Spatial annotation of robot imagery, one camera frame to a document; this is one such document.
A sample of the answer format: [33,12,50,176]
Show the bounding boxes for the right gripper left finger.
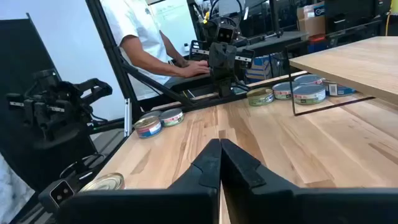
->
[57,138,222,224]

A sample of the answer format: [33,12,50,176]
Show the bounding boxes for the table-level camera box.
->
[37,179,76,216]

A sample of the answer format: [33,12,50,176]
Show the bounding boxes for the dark grey desk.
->
[163,73,218,94]

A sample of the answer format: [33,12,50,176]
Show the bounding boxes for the black board panel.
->
[0,12,98,194]

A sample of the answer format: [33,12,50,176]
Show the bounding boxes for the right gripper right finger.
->
[221,138,398,224]

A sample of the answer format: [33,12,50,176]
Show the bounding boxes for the cardboard box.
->
[297,1,326,37]

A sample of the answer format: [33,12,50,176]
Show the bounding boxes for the wooden shelf black legs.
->
[284,36,398,116]

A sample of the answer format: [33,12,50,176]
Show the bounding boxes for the blue white box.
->
[245,54,274,83]

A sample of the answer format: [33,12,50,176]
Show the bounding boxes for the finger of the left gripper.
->
[222,42,238,78]
[208,42,223,78]

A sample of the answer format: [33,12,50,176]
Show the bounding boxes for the red blue bin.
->
[307,34,327,54]

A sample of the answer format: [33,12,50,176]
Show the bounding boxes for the person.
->
[99,0,211,101]

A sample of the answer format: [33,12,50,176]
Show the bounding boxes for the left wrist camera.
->
[213,25,238,44]

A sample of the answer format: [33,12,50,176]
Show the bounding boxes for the yellow cable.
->
[384,9,393,37]

